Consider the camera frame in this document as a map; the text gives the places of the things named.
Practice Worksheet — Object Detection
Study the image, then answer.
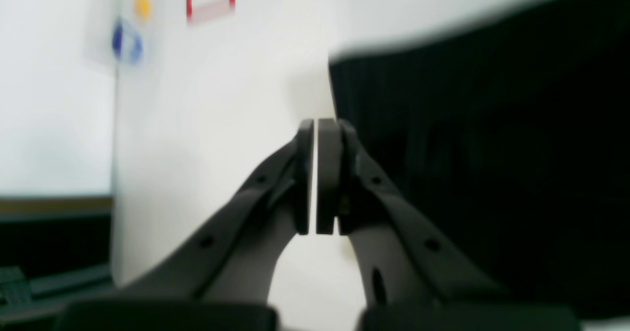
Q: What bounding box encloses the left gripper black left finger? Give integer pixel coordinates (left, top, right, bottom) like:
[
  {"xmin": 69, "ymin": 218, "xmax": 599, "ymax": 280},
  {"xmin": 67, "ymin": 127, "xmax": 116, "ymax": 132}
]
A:
[{"xmin": 55, "ymin": 120, "xmax": 314, "ymax": 331}]

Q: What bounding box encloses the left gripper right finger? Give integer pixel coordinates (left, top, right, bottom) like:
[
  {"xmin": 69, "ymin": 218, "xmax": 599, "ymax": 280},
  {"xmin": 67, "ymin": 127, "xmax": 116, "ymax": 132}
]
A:
[{"xmin": 317, "ymin": 119, "xmax": 581, "ymax": 331}]

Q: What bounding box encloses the black T-shirt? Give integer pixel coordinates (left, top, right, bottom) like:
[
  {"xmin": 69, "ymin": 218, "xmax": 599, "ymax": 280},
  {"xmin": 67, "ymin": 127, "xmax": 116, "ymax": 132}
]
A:
[{"xmin": 329, "ymin": 0, "xmax": 630, "ymax": 319}]

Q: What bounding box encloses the blue yellow wall sticker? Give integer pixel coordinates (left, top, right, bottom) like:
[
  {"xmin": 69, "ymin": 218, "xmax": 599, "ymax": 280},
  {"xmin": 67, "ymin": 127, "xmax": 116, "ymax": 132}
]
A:
[{"xmin": 111, "ymin": 0, "xmax": 153, "ymax": 65}]

